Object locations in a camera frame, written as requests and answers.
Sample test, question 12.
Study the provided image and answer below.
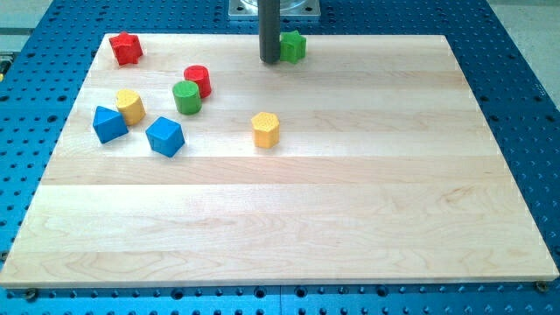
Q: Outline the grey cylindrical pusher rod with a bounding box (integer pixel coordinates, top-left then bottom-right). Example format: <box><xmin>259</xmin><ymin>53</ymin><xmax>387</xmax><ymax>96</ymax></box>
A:
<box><xmin>257</xmin><ymin>0</ymin><xmax>281</xmax><ymax>64</ymax></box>

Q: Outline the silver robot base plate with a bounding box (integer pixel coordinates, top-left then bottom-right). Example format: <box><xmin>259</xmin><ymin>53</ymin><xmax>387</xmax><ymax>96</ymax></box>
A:
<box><xmin>227</xmin><ymin>0</ymin><xmax>321</xmax><ymax>21</ymax></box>

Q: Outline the light wooden board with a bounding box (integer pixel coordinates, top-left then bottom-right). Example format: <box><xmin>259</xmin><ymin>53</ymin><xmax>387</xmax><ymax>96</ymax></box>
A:
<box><xmin>1</xmin><ymin>34</ymin><xmax>559</xmax><ymax>289</ymax></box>

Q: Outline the blue cube block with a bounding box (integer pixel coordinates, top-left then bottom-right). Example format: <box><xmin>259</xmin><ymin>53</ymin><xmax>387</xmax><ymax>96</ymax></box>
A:
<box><xmin>145</xmin><ymin>116</ymin><xmax>186</xmax><ymax>158</ymax></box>

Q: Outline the green star block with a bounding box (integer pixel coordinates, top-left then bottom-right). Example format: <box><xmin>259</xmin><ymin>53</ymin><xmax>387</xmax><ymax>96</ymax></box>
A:
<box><xmin>280</xmin><ymin>31</ymin><xmax>306</xmax><ymax>64</ymax></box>

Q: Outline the yellow heart block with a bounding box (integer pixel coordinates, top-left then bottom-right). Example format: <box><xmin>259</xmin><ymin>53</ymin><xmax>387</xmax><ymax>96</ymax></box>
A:
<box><xmin>115</xmin><ymin>89</ymin><xmax>146</xmax><ymax>126</ymax></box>

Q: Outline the yellow hexagon block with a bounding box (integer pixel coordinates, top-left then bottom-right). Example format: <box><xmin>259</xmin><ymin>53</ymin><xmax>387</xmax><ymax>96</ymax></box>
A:
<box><xmin>251</xmin><ymin>112</ymin><xmax>280</xmax><ymax>149</ymax></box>

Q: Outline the green cylinder block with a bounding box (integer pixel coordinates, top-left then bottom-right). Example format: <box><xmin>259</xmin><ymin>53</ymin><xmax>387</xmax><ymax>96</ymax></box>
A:
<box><xmin>172</xmin><ymin>80</ymin><xmax>202</xmax><ymax>115</ymax></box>

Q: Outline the red cylinder block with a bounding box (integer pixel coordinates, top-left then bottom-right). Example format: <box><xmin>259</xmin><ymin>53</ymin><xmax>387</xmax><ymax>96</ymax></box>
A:
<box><xmin>184</xmin><ymin>65</ymin><xmax>212</xmax><ymax>98</ymax></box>

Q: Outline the blue perforated metal table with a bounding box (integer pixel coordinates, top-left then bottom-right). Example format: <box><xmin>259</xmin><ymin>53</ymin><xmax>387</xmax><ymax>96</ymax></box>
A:
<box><xmin>1</xmin><ymin>1</ymin><xmax>559</xmax><ymax>314</ymax></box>

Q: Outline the red star block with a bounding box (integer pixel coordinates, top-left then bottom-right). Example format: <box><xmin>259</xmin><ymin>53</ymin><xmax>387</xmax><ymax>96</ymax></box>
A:
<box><xmin>109</xmin><ymin>31</ymin><xmax>144</xmax><ymax>66</ymax></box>

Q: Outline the blue triangle block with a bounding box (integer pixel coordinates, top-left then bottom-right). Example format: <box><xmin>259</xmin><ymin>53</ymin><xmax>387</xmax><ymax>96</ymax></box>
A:
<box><xmin>92</xmin><ymin>106</ymin><xmax>129</xmax><ymax>144</ymax></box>

